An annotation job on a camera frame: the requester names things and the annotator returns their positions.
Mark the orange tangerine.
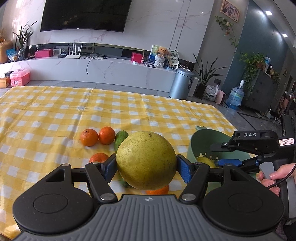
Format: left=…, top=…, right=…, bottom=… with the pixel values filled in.
left=89, top=153, right=109, bottom=163
left=145, top=185, right=169, bottom=195
left=98, top=126, right=115, bottom=145
left=80, top=128, right=98, bottom=147

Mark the small yellow pear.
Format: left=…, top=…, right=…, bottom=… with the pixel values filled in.
left=197, top=157, right=217, bottom=168

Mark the green cucumber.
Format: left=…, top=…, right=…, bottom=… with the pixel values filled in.
left=114, top=130, right=131, bottom=188

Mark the large yellow-green pear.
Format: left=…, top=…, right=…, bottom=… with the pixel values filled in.
left=116, top=131, right=177, bottom=190

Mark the right hand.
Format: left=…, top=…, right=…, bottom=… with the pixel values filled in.
left=256, top=163, right=296, bottom=196

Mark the green colander bowl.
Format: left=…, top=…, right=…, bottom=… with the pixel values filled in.
left=186, top=126, right=258, bottom=195

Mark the dark drawer cabinet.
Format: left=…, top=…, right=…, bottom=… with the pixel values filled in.
left=243, top=70, right=278, bottom=113

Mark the blue water jug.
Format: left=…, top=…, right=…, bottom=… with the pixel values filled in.
left=226, top=80, right=244, bottom=110

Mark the yellow checkered tablecloth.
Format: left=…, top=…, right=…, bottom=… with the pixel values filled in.
left=0, top=85, right=239, bottom=239

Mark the grey metal trash bin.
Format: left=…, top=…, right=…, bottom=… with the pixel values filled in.
left=169, top=68, right=195, bottom=100

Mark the tall potted plant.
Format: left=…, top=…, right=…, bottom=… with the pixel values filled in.
left=193, top=54, right=228, bottom=99

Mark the white marble tv cabinet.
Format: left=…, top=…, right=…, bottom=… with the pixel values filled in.
left=0, top=56, right=200, bottom=93

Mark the teddy bear toy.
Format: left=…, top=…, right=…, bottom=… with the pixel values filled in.
left=154, top=47, right=168, bottom=68

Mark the red box on cabinet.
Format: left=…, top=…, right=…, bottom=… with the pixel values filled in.
left=131, top=52, right=143, bottom=64

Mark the white wifi router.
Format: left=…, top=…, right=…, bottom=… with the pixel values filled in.
left=65, top=43, right=83, bottom=59

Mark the pink storage box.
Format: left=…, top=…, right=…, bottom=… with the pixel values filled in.
left=10, top=68, right=30, bottom=86

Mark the magenta box on cabinet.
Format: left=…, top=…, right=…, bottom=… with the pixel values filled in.
left=35, top=49, right=53, bottom=58

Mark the potted grass plant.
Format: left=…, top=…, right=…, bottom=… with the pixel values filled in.
left=13, top=21, right=38, bottom=61

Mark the black wall television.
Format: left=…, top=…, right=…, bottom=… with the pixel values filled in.
left=41, top=0, right=132, bottom=32

